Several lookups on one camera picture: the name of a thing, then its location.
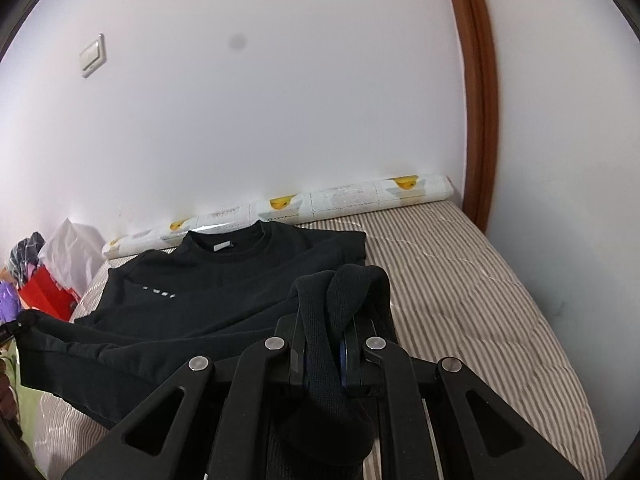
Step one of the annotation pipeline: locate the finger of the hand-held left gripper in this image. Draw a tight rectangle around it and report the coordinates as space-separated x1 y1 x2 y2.
0 320 24 347

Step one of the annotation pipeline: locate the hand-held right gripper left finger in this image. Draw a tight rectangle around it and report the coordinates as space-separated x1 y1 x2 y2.
62 312 307 480

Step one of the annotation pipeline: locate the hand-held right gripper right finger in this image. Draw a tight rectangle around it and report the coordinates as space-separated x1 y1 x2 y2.
340 319 586 480

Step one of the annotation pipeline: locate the black sweatshirt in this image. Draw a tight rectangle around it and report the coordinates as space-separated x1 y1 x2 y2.
15 220 401 480

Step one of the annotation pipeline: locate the person's left hand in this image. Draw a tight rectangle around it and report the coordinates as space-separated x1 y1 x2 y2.
0 360 17 422

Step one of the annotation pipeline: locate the purple cloth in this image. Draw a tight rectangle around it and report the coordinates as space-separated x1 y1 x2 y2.
0 280 26 322

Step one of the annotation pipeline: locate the red paper bag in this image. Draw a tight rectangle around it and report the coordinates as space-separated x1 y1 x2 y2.
19 265 81 322

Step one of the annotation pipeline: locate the plaid cloth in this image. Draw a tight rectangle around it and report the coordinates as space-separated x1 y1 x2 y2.
9 231 47 281

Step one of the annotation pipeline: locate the green cloth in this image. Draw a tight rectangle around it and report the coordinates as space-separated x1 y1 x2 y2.
0 350 51 461

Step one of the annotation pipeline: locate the white plastic bag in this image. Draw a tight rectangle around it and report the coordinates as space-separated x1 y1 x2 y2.
37 217 106 291

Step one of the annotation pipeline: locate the striped bed blanket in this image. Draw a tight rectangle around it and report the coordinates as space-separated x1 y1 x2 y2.
35 200 608 480

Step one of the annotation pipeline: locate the duck print paper roll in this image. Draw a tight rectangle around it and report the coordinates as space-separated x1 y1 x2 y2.
102 174 455 261

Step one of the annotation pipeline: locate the white wall light switch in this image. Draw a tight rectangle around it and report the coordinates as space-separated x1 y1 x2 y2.
80 33 107 79

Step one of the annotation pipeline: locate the brown wooden door frame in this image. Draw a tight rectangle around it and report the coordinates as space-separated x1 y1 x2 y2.
440 0 498 236

